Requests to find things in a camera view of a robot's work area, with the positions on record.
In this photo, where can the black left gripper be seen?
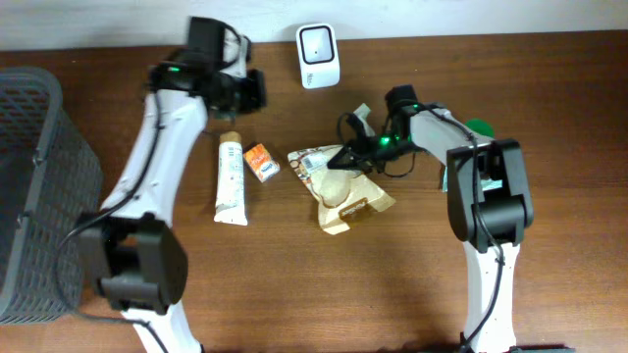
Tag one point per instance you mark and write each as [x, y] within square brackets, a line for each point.
[258, 99]

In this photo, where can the white barcode scanner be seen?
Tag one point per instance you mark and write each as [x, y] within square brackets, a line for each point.
[318, 56]

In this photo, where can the beige brown snack bag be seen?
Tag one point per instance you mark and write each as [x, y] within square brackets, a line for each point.
[344, 198]

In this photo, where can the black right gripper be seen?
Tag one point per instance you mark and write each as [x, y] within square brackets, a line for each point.
[363, 148]

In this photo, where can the orange small carton box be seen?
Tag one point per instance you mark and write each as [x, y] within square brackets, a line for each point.
[261, 163]

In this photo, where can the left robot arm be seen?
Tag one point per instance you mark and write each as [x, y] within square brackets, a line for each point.
[128, 249]

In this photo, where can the white tube gold cap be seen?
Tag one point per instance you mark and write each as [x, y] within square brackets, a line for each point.
[230, 200]

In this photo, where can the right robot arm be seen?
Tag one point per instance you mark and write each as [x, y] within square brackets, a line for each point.
[489, 202]

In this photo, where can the teal snack packet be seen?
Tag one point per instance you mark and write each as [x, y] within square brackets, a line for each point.
[486, 183]

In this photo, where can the green lid jar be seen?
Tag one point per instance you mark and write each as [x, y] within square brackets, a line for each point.
[481, 127]

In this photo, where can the grey plastic mesh basket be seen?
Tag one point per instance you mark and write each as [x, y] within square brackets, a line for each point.
[49, 176]

